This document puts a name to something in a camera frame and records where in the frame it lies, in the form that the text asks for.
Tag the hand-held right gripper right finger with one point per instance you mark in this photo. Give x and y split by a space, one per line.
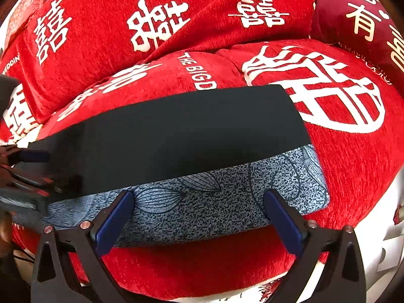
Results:
284 221

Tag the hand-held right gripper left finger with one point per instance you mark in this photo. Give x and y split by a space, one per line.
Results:
114 221

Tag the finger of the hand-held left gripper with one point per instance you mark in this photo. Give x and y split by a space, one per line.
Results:
64 184
33 156

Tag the grey leaf print pants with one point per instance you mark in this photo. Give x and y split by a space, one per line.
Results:
221 202

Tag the black pants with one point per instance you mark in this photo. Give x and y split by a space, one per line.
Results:
176 139

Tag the person's left forearm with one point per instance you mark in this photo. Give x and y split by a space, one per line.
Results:
12 274

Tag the person's left hand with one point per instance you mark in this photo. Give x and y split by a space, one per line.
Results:
4 228

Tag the red patterned pillow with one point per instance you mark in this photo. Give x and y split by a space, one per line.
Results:
25 9

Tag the front red printed cushion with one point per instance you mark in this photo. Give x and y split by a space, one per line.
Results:
221 53

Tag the dark red printed cushion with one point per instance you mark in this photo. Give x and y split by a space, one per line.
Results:
334 15

